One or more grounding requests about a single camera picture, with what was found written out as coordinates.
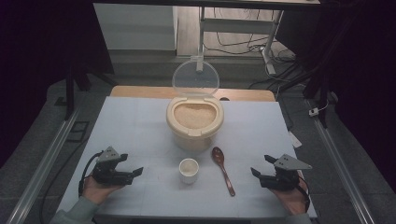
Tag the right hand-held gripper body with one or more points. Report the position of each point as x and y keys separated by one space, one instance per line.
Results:
x=281 y=179

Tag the white table cover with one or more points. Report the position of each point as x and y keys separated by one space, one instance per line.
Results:
x=140 y=130

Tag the dark table grommet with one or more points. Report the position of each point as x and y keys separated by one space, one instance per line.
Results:
x=224 y=99

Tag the white power adapter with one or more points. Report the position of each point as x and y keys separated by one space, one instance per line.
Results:
x=313 y=111

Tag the white cabinet panel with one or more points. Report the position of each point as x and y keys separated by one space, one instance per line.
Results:
x=134 y=28

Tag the white desk frame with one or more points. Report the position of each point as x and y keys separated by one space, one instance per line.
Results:
x=236 y=25

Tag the clear round container lid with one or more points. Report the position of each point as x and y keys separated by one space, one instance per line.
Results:
x=195 y=76

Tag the white paper tag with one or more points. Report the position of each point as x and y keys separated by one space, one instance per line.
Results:
x=295 y=140

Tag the black stand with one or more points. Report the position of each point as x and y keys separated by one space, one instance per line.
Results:
x=322 y=93
x=70 y=93

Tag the person's right hand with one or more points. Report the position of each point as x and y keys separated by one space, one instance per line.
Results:
x=295 y=200

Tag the person's left hand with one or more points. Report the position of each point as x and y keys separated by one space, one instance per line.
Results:
x=96 y=193

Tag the dark curtain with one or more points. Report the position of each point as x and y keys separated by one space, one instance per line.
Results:
x=37 y=62
x=358 y=62

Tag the aluminium floor rail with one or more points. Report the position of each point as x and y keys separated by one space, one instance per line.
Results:
x=43 y=161
x=339 y=161

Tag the uncooked rice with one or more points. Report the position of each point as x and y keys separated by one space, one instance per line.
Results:
x=195 y=115

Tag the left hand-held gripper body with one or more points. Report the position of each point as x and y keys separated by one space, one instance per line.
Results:
x=107 y=172

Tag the white cup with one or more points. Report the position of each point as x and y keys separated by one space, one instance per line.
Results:
x=189 y=174

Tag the brown wooden spoon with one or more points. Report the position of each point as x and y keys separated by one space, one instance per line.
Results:
x=218 y=155

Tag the cream plastic rice container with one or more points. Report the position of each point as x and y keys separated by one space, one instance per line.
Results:
x=194 y=138

